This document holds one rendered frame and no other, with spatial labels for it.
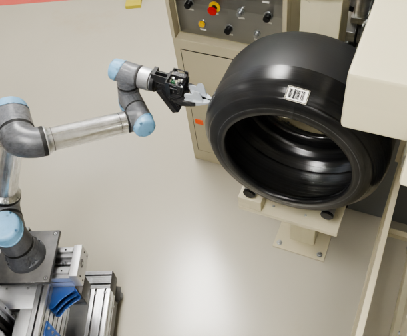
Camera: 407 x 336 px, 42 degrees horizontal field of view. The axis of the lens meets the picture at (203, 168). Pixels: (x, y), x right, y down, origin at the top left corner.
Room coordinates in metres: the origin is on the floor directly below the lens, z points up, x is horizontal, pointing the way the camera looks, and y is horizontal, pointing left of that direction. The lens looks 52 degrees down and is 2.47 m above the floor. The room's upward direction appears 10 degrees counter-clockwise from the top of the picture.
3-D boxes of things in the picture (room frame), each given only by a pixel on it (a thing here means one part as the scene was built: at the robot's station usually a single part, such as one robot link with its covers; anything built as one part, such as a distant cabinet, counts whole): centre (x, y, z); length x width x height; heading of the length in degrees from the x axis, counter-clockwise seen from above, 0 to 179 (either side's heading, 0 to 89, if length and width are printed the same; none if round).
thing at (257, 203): (1.22, -0.23, 0.84); 0.36 x 0.09 x 0.06; 149
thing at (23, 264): (1.09, 0.73, 0.77); 0.15 x 0.15 x 0.10
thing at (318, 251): (1.38, -0.47, 0.01); 0.27 x 0.27 x 0.02; 59
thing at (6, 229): (1.10, 0.73, 0.88); 0.13 x 0.12 x 0.14; 16
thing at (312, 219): (1.15, -0.36, 0.80); 0.37 x 0.36 x 0.02; 59
